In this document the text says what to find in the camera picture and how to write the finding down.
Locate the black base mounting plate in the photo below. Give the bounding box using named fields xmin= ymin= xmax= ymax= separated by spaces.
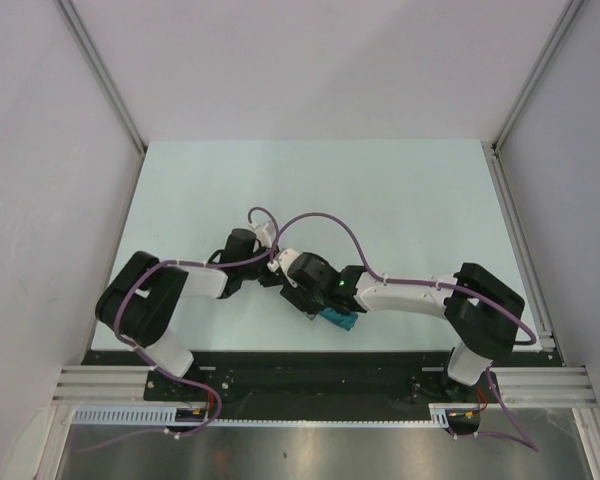
xmin=82 ymin=349 xmax=564 ymax=441

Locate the teal satin napkin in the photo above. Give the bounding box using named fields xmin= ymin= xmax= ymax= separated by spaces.
xmin=319 ymin=308 xmax=358 ymax=331

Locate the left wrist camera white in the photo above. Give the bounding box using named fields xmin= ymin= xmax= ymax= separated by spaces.
xmin=249 ymin=221 xmax=278 ymax=249

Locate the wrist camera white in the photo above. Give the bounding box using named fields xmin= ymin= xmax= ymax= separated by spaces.
xmin=267 ymin=248 xmax=300 ymax=288
xmin=249 ymin=221 xmax=278 ymax=249

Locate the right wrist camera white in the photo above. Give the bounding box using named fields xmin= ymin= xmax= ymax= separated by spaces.
xmin=267 ymin=248 xmax=300 ymax=288

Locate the left aluminium corner post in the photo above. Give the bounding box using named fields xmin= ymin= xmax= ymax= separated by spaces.
xmin=53 ymin=0 xmax=148 ymax=158

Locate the white slotted cable duct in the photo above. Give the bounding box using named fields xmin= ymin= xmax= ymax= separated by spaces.
xmin=72 ymin=405 xmax=449 ymax=429

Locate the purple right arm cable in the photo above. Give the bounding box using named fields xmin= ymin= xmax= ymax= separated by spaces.
xmin=268 ymin=212 xmax=540 ymax=453

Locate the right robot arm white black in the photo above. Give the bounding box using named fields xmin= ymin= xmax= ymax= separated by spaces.
xmin=268 ymin=249 xmax=525 ymax=401

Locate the right aluminium corner post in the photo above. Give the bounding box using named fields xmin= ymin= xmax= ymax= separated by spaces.
xmin=491 ymin=0 xmax=588 ymax=154

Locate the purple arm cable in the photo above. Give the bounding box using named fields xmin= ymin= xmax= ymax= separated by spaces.
xmin=77 ymin=207 xmax=281 ymax=451
xmin=268 ymin=212 xmax=540 ymax=453

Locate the aluminium corner post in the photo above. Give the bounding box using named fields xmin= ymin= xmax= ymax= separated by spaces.
xmin=491 ymin=0 xmax=588 ymax=154
xmin=53 ymin=0 xmax=148 ymax=158

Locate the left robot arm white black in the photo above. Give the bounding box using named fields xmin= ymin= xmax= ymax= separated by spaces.
xmin=95 ymin=221 xmax=280 ymax=400

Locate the right aluminium side rail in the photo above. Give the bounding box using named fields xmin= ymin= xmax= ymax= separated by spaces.
xmin=482 ymin=142 xmax=558 ymax=351

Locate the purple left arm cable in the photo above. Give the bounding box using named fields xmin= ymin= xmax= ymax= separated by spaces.
xmin=77 ymin=207 xmax=281 ymax=451

